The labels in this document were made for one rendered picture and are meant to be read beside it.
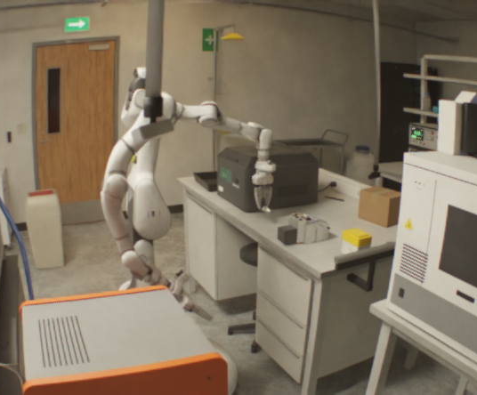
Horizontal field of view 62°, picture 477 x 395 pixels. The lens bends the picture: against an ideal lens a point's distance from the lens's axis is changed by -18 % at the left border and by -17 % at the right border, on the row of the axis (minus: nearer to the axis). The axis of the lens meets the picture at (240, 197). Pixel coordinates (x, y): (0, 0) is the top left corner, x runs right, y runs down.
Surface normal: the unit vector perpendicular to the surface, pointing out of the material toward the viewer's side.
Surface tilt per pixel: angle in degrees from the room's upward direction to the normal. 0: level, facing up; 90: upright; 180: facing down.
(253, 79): 90
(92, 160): 90
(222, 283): 90
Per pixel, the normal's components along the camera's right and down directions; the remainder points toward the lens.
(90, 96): 0.43, 0.24
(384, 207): -0.83, 0.14
